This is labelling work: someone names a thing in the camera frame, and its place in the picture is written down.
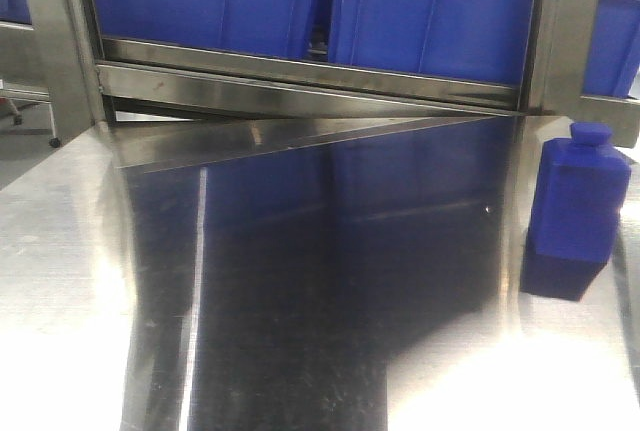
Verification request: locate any blue bin right on shelf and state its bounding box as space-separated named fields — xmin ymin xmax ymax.
xmin=328 ymin=0 xmax=533 ymax=85

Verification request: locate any far right blue bin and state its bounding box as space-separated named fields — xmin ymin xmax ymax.
xmin=583 ymin=0 xmax=639 ymax=99

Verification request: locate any blue bin on shelf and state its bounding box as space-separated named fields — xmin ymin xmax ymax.
xmin=82 ymin=0 xmax=336 ymax=60
xmin=328 ymin=0 xmax=533 ymax=85

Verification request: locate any blue bin left on shelf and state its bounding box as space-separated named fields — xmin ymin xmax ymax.
xmin=82 ymin=0 xmax=336 ymax=60

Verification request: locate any stainless steel shelf rack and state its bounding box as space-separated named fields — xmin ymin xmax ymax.
xmin=1 ymin=0 xmax=639 ymax=146

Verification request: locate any blue plastic bottle part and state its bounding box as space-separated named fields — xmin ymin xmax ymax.
xmin=520 ymin=122 xmax=631 ymax=301

